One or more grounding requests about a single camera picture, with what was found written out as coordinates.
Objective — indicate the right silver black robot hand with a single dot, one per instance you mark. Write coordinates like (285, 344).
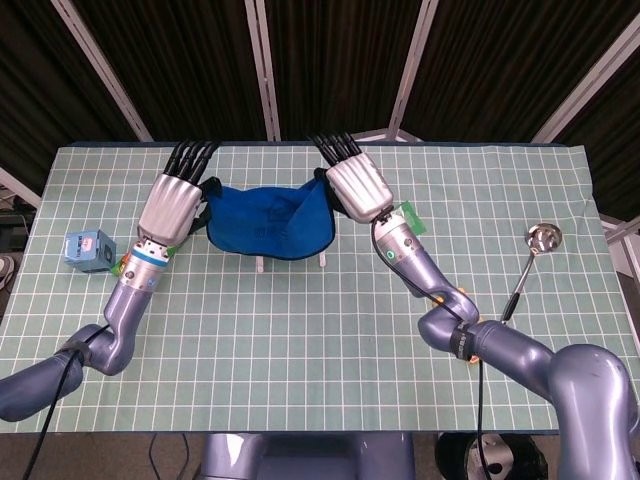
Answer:
(357, 187)

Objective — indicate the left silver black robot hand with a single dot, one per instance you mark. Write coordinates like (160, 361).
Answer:
(167, 207)

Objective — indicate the blue microfibre towel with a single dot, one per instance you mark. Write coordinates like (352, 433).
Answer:
(265, 225)

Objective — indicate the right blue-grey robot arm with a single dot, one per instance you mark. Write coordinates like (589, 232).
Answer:
(525, 360)

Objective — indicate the small green sachet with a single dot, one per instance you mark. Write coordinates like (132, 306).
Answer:
(415, 220)

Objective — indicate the green orange snack bag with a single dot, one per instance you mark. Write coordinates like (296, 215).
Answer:
(119, 267)

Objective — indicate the small light blue carton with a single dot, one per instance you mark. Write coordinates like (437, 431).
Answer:
(87, 250)

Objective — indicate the black pleated curtain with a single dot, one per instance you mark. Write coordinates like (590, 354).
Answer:
(40, 90)
(500, 65)
(190, 70)
(335, 65)
(610, 150)

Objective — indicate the green checkered tablecloth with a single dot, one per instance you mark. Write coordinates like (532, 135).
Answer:
(300, 350)

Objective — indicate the grey white shoe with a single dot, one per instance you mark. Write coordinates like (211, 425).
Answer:
(6, 270)

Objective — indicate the blue-grey robot torso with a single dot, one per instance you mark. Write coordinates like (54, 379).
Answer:
(300, 457)

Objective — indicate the black waste bin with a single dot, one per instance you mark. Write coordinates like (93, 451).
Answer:
(450, 457)

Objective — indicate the white grey object in bin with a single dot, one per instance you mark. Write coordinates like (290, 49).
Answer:
(495, 457)

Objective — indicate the white metal frame crossbar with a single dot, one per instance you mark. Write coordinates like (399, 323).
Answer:
(380, 134)

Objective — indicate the white metal frame post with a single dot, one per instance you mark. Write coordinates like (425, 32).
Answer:
(20, 187)
(585, 85)
(100, 70)
(620, 232)
(262, 70)
(412, 60)

